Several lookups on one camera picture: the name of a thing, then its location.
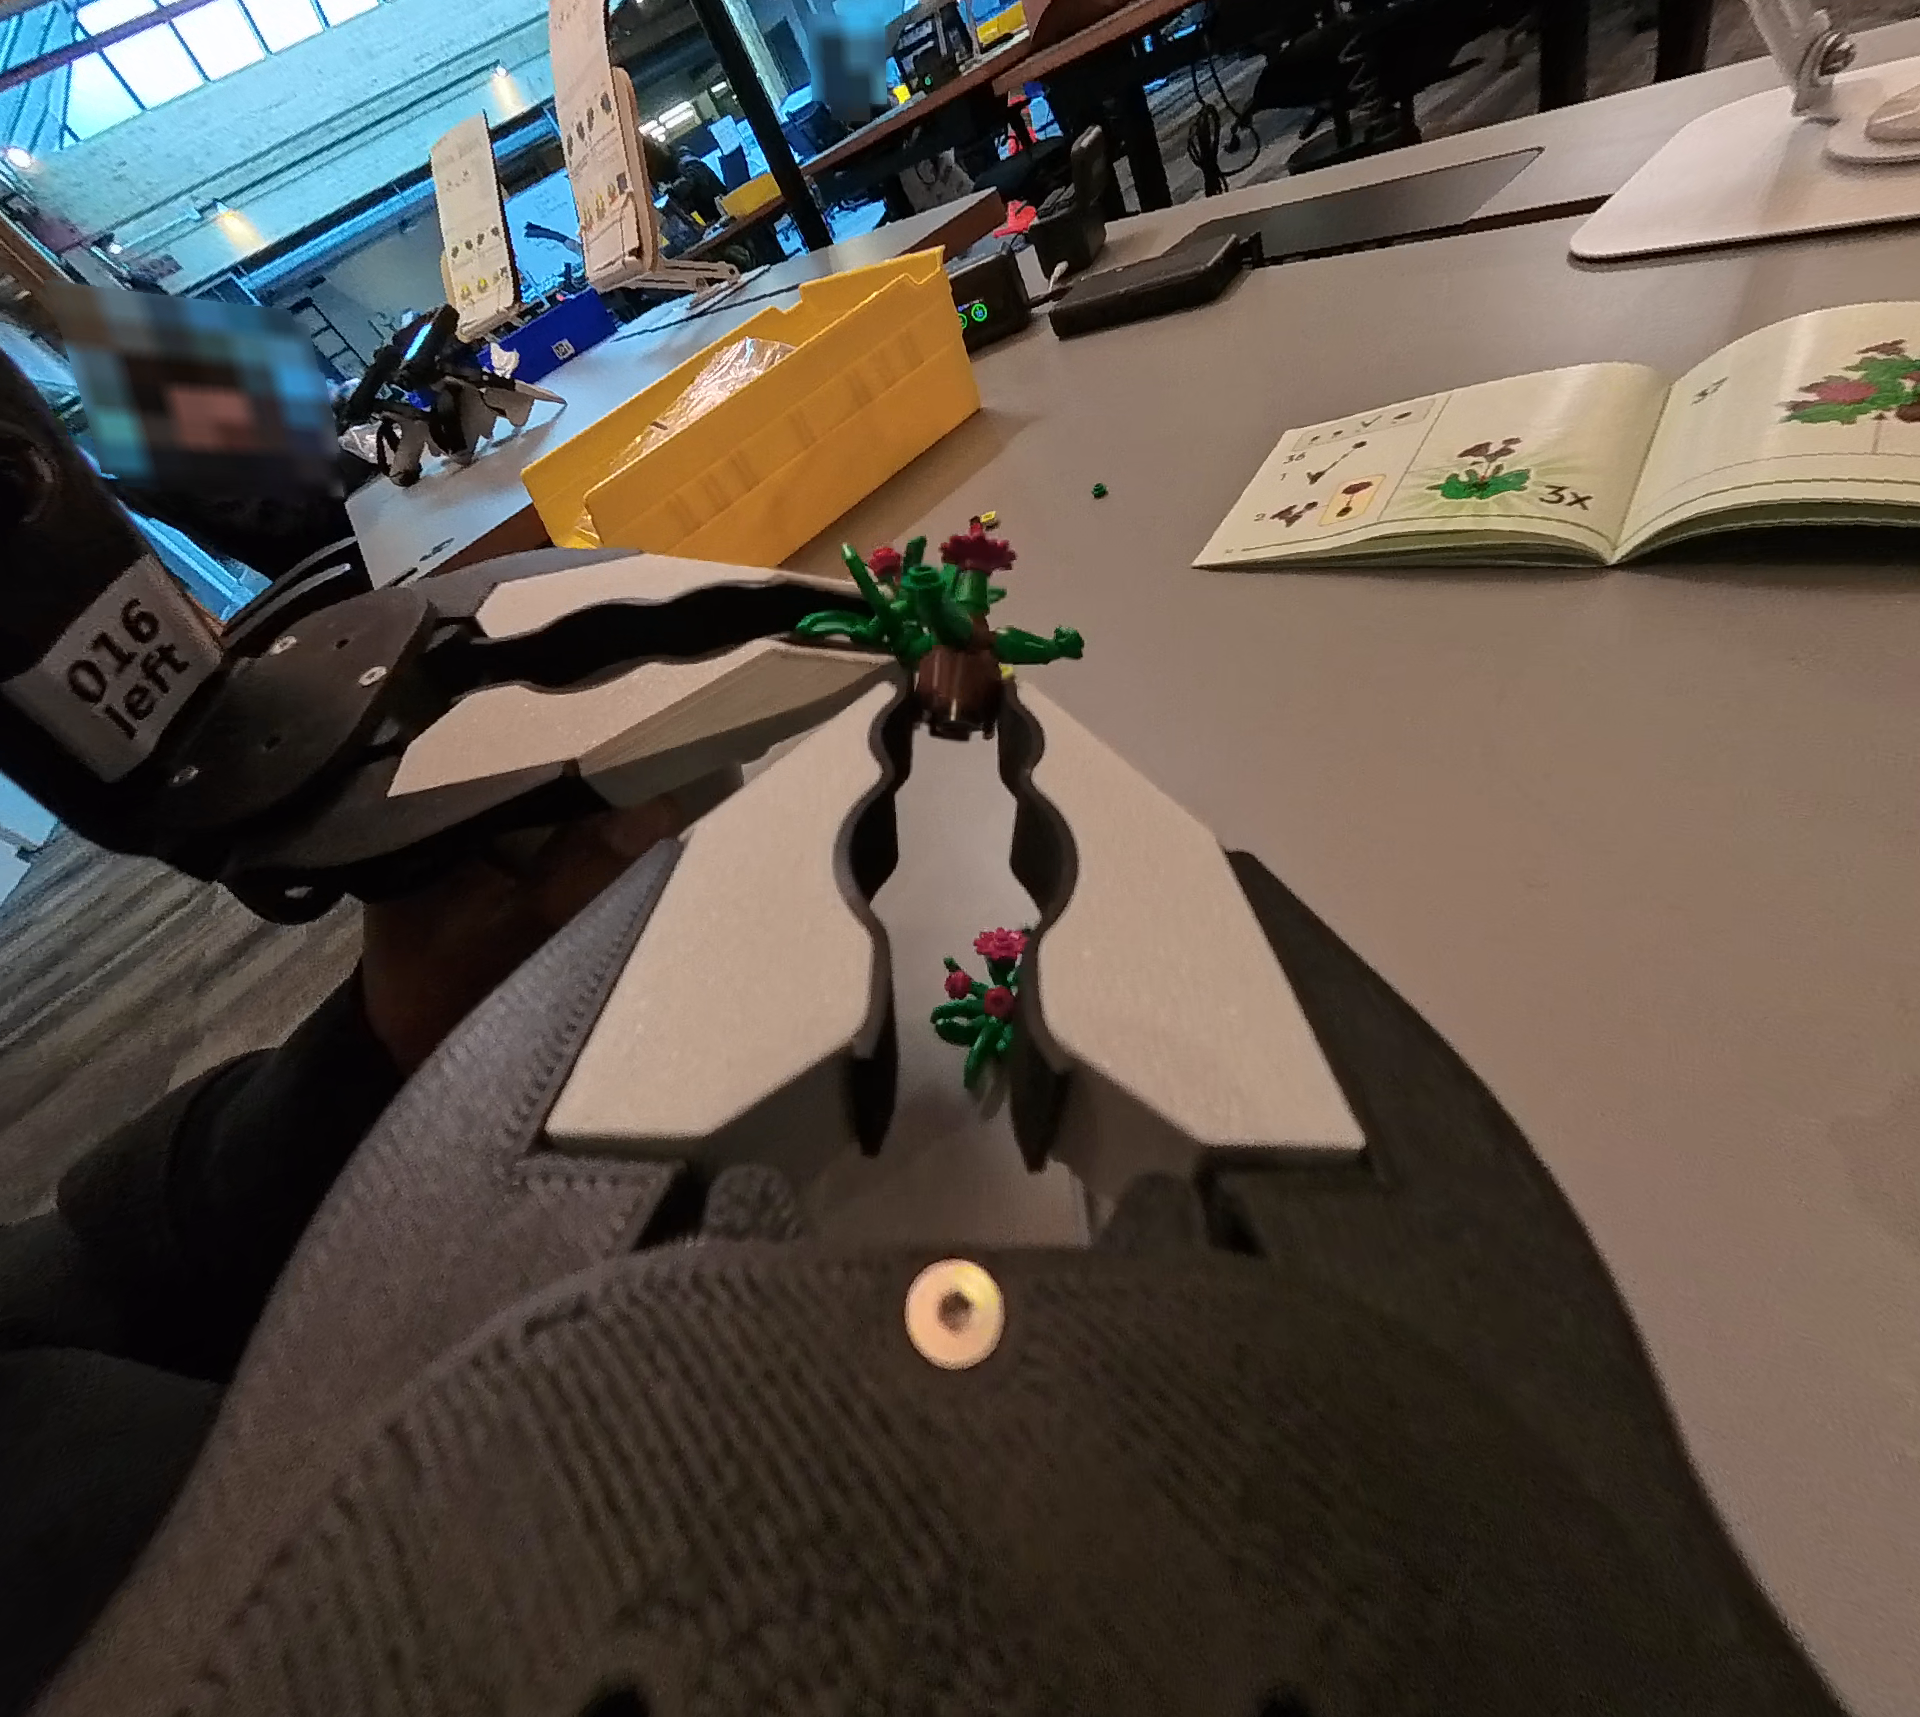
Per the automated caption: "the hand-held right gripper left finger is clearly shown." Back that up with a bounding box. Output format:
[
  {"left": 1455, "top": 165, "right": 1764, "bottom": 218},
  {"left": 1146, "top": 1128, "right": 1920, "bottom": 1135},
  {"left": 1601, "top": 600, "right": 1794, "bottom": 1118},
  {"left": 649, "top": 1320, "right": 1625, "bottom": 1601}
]
[{"left": 546, "top": 678, "right": 925, "bottom": 1171}]

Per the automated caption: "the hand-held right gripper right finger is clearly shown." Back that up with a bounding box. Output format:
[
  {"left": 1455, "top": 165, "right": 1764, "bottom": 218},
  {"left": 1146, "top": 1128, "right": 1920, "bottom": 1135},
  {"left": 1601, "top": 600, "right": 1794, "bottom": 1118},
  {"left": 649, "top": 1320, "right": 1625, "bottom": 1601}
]
[{"left": 994, "top": 678, "right": 1369, "bottom": 1174}]

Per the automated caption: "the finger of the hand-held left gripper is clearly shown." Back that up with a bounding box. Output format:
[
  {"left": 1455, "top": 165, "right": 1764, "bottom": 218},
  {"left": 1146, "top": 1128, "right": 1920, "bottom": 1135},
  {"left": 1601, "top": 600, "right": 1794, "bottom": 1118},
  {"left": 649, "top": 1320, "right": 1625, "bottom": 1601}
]
[
  {"left": 439, "top": 546, "right": 860, "bottom": 702},
  {"left": 384, "top": 637, "right": 912, "bottom": 810}
]

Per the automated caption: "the toy brick cactus pink flower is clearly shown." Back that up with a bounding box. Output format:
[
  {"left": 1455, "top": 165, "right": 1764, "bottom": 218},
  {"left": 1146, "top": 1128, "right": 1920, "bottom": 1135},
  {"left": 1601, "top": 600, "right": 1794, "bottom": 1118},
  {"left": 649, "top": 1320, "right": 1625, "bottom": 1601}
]
[{"left": 897, "top": 515, "right": 1089, "bottom": 745}]

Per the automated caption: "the person's left forearm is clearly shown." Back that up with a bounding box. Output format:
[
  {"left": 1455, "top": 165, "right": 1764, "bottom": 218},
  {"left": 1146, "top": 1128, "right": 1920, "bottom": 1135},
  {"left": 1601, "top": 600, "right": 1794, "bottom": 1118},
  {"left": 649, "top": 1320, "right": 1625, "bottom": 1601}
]
[{"left": 0, "top": 983, "right": 439, "bottom": 1389}]

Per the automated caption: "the person's left hand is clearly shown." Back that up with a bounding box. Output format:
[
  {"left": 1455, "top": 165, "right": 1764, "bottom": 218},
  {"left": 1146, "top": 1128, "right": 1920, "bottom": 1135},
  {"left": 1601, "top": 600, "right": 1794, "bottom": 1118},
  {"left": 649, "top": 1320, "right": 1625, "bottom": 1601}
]
[{"left": 360, "top": 798, "right": 697, "bottom": 1077}]

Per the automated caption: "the yellow plastic bin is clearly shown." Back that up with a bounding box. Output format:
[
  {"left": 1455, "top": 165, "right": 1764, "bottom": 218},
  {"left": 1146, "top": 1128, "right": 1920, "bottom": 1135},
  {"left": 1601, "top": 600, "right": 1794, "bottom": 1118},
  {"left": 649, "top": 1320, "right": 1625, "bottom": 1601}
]
[{"left": 518, "top": 241, "right": 989, "bottom": 570}]

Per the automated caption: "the clear plastic bag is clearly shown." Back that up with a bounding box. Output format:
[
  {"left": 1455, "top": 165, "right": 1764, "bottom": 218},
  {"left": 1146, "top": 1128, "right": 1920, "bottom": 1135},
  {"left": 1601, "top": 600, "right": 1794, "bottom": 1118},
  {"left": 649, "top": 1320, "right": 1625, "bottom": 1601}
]
[{"left": 657, "top": 327, "right": 817, "bottom": 402}]

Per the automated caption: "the blue plastic bin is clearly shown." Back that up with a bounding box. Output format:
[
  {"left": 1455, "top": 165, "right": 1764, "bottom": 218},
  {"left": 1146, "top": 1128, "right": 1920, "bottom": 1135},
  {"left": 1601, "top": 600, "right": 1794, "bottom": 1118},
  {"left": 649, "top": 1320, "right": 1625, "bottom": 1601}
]
[{"left": 493, "top": 280, "right": 624, "bottom": 378}]

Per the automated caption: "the idle black grey gripper device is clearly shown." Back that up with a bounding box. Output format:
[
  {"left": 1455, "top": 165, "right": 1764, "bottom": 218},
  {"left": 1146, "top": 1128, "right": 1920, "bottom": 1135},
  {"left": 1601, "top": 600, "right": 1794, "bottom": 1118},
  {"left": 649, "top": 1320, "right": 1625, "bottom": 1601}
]
[{"left": 338, "top": 303, "right": 573, "bottom": 492}]

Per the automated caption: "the small cream chart board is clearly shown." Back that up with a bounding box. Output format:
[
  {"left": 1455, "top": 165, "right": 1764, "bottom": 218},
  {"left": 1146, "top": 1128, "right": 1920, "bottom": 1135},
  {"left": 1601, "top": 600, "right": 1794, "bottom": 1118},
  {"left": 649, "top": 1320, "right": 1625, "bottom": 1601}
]
[{"left": 427, "top": 108, "right": 526, "bottom": 344}]

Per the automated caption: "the black charger with green light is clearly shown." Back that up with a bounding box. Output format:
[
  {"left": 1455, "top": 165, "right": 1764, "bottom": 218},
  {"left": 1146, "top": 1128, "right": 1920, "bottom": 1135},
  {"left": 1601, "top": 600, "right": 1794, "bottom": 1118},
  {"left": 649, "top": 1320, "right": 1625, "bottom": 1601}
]
[{"left": 944, "top": 250, "right": 1038, "bottom": 356}]

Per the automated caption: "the tall cream chart board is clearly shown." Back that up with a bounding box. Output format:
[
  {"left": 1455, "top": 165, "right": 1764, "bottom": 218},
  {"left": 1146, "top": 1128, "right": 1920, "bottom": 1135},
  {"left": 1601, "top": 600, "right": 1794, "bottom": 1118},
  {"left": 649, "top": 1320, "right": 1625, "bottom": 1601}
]
[{"left": 545, "top": 0, "right": 738, "bottom": 300}]

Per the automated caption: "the black pole with round disc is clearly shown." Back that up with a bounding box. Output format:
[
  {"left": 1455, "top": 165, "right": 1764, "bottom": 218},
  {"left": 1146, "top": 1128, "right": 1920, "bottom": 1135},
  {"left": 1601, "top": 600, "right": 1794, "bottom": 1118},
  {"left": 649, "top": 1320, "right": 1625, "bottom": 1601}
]
[{"left": 589, "top": 0, "right": 839, "bottom": 251}]

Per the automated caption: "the black power adapter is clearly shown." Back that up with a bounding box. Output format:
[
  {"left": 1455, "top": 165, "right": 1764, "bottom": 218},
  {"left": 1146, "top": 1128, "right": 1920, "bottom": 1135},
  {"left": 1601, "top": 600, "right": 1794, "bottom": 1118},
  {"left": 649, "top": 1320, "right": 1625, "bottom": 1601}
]
[{"left": 1033, "top": 121, "right": 1119, "bottom": 275}]

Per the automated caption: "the black power brick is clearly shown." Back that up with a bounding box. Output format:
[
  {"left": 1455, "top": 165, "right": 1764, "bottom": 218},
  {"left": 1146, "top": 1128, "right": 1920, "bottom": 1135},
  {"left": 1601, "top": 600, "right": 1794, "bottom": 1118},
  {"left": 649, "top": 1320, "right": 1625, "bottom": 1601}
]
[{"left": 1044, "top": 228, "right": 1250, "bottom": 342}]

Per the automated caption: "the open instruction booklet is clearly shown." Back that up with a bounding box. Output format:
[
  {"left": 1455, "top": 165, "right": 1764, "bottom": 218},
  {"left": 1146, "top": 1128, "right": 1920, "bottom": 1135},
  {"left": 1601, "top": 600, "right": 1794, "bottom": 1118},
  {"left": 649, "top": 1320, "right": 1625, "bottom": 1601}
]
[{"left": 1192, "top": 300, "right": 1920, "bottom": 575}]

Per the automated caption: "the long wooden table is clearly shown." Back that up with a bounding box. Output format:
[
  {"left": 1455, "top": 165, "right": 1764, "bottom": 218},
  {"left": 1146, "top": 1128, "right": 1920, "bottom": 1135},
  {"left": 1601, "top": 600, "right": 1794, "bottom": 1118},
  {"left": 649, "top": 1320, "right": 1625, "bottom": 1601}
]
[{"left": 795, "top": 0, "right": 1339, "bottom": 187}]

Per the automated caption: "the white monitor stand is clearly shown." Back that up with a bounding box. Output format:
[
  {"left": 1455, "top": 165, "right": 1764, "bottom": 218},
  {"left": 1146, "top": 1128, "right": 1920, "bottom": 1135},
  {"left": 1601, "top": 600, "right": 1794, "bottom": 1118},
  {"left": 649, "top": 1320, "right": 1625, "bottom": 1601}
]
[{"left": 1545, "top": 0, "right": 1920, "bottom": 266}]

